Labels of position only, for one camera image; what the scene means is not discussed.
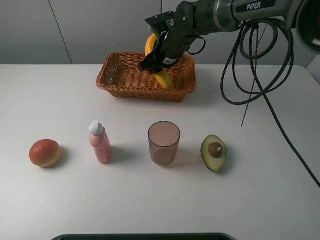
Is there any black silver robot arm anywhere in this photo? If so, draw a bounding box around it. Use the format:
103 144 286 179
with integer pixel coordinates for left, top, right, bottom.
137 0 320 74

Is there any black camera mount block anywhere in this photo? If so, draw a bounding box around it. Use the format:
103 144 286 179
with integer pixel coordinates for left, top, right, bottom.
145 11 175 39

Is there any halved avocado with pit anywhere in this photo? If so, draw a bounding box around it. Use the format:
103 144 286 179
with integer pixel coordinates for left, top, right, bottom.
200 134 228 172

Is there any translucent brown plastic cup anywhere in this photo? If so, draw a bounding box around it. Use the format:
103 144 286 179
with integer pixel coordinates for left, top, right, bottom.
147 121 181 166

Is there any black tray edge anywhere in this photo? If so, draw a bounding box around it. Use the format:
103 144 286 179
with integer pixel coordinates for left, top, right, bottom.
53 233 235 240

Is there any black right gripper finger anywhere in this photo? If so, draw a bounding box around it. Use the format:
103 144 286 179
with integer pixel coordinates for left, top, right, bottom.
147 65 167 75

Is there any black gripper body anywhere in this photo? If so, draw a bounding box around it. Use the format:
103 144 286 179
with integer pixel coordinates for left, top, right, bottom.
151 26 198 66

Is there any brown wicker basket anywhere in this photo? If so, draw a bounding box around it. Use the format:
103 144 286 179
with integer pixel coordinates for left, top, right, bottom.
96 51 196 102

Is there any red orange round fruit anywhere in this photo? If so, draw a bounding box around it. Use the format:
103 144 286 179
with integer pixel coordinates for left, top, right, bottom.
29 139 62 168

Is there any yellow banana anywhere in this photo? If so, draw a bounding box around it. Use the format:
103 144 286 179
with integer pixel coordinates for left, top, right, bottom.
144 33 174 89

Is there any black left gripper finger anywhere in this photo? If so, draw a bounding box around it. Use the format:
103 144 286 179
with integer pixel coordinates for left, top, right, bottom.
137 51 160 72

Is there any thin black cable tie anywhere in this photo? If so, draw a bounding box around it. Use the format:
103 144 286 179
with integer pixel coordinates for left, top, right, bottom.
240 24 267 128

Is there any black looped cable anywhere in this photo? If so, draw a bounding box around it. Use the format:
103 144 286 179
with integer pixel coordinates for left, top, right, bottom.
220 19 320 188

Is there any pink bottle white cap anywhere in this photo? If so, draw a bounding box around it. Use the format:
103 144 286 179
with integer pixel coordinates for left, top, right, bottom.
89 120 112 164

